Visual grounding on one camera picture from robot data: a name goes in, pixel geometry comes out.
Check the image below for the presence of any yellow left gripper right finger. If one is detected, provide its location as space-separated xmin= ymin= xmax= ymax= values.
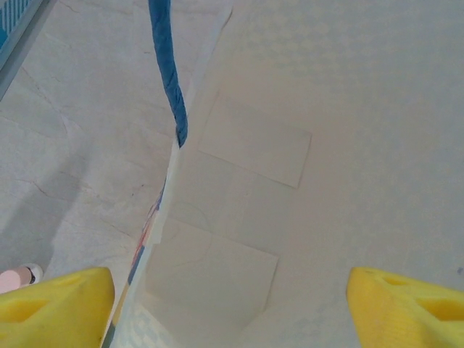
xmin=346 ymin=267 xmax=464 ymax=348

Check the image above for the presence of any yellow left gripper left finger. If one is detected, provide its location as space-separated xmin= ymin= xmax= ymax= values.
xmin=0 ymin=267 xmax=116 ymax=348

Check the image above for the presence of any blue checkered paper bag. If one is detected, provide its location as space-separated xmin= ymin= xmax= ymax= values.
xmin=108 ymin=0 xmax=464 ymax=348

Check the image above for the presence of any small pink white object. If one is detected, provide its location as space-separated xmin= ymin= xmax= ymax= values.
xmin=0 ymin=263 xmax=44 ymax=295

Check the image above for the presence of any aluminium table edge rail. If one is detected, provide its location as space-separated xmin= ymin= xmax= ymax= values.
xmin=0 ymin=0 xmax=56 ymax=101

